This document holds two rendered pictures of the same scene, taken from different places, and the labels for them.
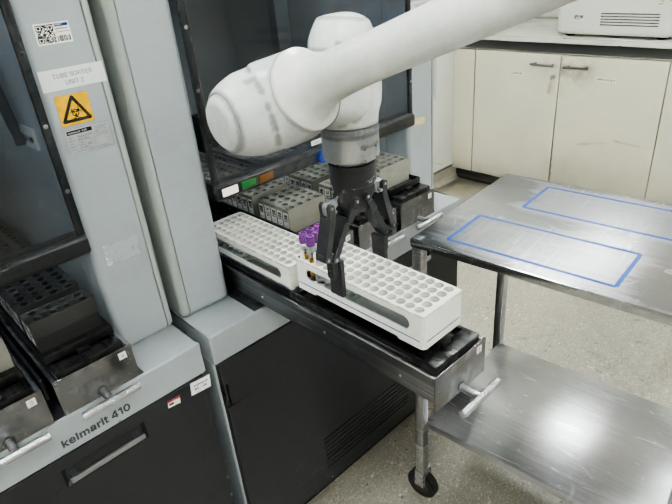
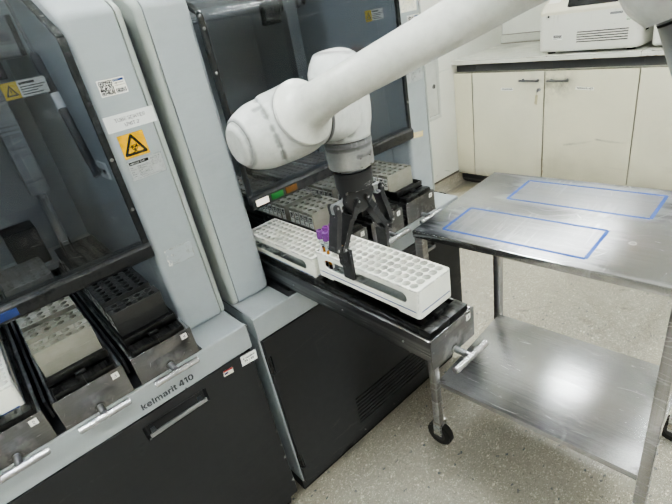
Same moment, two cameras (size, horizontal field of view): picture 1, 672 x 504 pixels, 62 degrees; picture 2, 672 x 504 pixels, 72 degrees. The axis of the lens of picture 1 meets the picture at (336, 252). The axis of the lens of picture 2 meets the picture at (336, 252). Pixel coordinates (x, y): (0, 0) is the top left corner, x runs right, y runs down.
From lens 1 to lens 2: 6 cm
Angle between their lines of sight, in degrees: 5
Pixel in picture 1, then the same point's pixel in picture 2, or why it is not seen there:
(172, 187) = (216, 201)
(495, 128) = (493, 137)
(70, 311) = (142, 303)
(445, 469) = (459, 421)
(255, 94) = (261, 119)
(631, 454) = (615, 402)
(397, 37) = (368, 62)
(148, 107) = (191, 139)
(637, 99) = (613, 102)
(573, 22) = (553, 42)
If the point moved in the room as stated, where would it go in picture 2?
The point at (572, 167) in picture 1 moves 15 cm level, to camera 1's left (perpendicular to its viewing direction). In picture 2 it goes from (561, 164) to (537, 168)
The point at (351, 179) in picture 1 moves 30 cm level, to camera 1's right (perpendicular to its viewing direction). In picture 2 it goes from (352, 183) to (514, 156)
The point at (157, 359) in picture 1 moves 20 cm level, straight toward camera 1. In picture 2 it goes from (212, 338) to (227, 392)
